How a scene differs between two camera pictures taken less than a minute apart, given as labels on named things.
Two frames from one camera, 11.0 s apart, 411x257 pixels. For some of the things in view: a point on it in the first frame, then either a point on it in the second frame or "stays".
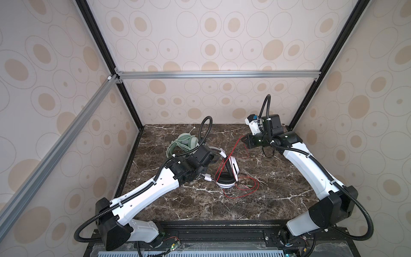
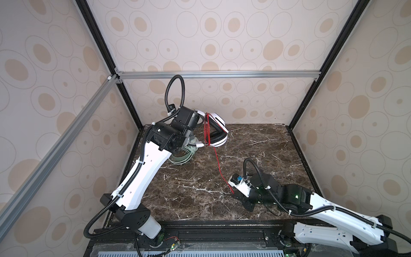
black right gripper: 249,140 to 245,205
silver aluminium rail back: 241,74 stays
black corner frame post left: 85,10 stays
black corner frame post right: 354,19 stays
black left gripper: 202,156 to 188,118
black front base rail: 232,238 stays
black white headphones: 228,179 to 215,130
